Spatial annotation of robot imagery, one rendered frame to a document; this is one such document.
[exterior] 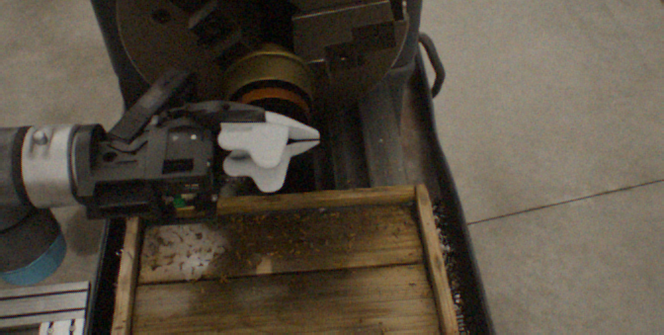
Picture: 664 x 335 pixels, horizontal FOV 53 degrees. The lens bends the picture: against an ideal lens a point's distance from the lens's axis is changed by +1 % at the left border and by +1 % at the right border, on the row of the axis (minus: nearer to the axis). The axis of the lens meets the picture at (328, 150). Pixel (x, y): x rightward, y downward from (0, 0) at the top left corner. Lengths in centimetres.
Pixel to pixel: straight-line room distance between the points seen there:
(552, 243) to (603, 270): 14
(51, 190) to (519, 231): 149
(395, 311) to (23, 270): 39
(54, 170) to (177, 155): 10
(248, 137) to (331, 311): 24
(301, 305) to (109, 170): 27
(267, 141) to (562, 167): 158
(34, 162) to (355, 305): 36
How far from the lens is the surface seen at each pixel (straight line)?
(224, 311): 75
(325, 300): 75
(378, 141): 91
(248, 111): 60
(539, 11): 262
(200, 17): 65
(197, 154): 58
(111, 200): 61
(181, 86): 67
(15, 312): 162
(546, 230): 194
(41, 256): 73
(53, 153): 61
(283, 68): 63
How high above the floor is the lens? 155
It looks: 50 degrees down
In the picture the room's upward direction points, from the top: straight up
